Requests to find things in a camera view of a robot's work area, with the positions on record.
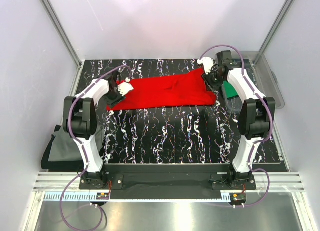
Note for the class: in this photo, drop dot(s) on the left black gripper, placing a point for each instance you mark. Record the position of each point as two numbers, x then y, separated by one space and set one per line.
112 102

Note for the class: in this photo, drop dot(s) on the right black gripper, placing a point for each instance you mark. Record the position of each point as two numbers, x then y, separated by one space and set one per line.
206 77

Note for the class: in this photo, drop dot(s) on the red t shirt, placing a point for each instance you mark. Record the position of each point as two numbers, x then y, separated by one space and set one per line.
178 90

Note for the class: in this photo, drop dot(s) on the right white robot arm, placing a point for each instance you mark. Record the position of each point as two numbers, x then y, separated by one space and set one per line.
256 119

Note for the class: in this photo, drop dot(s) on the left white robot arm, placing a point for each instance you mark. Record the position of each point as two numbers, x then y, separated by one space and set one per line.
80 118

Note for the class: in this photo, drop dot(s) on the green t shirt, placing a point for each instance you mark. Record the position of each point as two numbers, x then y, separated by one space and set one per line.
229 90

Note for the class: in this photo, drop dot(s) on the clear plastic bin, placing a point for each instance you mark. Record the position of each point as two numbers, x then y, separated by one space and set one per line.
262 76

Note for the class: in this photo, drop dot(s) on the grey folded t shirt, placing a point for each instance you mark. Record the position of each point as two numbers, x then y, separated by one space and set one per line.
65 148

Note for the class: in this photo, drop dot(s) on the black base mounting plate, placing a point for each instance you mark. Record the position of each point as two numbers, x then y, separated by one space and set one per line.
151 182

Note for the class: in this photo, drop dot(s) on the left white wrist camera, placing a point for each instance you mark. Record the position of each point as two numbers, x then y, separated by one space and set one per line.
124 88

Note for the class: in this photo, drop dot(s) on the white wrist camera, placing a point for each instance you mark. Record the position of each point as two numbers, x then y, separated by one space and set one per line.
207 63
124 88

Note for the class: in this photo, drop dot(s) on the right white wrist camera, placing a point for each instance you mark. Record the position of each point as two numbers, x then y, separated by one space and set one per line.
207 63

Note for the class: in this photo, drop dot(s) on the aluminium frame rail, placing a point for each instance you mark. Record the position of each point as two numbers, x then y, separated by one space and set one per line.
60 186

